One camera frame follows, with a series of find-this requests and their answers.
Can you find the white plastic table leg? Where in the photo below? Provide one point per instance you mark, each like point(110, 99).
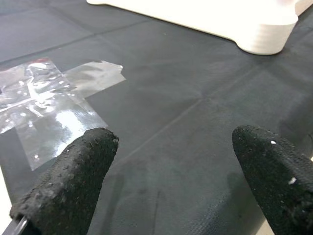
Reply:
point(266, 39)

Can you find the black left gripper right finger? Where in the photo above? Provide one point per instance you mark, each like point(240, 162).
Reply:
point(281, 183)

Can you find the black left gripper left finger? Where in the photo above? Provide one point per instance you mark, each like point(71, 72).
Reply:
point(68, 183)

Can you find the white plastic children table top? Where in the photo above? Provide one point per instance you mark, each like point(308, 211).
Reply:
point(195, 12)

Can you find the black tablecloth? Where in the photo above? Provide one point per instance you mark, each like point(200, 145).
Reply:
point(171, 98)

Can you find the cross-shaped clear tape patch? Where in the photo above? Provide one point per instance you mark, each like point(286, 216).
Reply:
point(49, 105)

